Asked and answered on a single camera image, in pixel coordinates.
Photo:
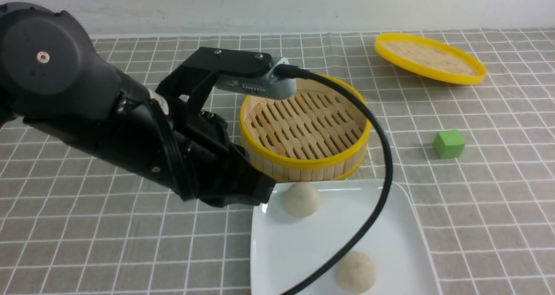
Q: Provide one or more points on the grey checked tablecloth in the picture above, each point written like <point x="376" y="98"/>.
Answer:
<point x="74" y="225"/>

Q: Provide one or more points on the round beige steamed bun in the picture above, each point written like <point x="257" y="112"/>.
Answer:
<point x="355" y="273"/>

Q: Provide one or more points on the yellow rimmed bamboo steamer basket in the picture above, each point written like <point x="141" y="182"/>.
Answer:
<point x="316" y="135"/>

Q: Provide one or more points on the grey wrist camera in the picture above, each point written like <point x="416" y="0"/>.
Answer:
<point x="268" y="86"/>

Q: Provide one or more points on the green cube block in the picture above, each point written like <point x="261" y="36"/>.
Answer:
<point x="448" y="144"/>

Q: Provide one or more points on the yellow rimmed bamboo steamer lid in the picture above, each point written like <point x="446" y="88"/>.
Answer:
<point x="430" y="58"/>

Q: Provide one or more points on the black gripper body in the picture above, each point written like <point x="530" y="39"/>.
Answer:
<point x="204" y="163"/>

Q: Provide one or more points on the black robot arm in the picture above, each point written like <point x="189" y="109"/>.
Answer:
<point x="53" y="78"/>

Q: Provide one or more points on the round white steamed bun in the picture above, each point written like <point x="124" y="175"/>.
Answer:
<point x="301" y="199"/>

